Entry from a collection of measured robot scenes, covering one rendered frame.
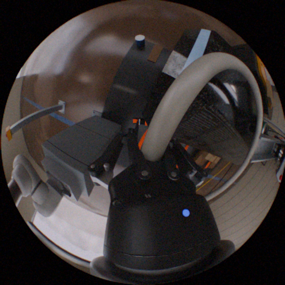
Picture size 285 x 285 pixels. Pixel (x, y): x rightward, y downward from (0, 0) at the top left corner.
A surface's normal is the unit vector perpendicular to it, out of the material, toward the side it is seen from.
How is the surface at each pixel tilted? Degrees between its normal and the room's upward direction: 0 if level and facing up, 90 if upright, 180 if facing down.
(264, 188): 90
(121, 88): 0
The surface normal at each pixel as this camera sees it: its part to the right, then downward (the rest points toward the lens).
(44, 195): 0.88, -0.42
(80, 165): 0.41, -0.80
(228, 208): -0.91, -0.37
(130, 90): -0.03, 0.47
